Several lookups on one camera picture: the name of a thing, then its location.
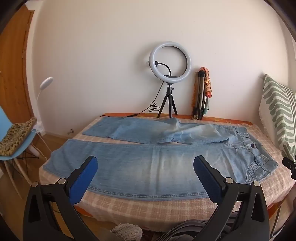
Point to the light blue chair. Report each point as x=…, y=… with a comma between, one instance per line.
x=20, y=148

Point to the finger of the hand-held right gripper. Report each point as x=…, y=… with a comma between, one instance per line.
x=289, y=165

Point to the metal door stop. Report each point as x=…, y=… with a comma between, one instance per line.
x=70, y=131

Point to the wooden door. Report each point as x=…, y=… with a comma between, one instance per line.
x=13, y=69

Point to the light blue denim pants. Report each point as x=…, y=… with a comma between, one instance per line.
x=148, y=166

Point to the pink plaid blanket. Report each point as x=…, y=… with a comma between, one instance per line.
x=138, y=208

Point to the leopard print cushion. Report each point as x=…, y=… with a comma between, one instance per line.
x=16, y=134

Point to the green striped white pillow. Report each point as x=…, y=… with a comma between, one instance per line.
x=277, y=104

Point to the fluffy grey slipper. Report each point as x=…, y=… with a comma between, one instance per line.
x=127, y=231

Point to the white power strip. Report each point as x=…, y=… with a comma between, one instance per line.
x=35, y=150

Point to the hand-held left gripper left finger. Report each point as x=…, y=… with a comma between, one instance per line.
x=83, y=180

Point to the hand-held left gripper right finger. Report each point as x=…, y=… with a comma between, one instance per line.
x=208, y=180

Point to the orange patterned cloth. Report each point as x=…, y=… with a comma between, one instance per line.
x=208, y=85

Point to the folded silver tripod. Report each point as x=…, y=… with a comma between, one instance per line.
x=198, y=92

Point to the white clamp desk lamp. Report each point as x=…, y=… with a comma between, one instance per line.
x=46, y=83

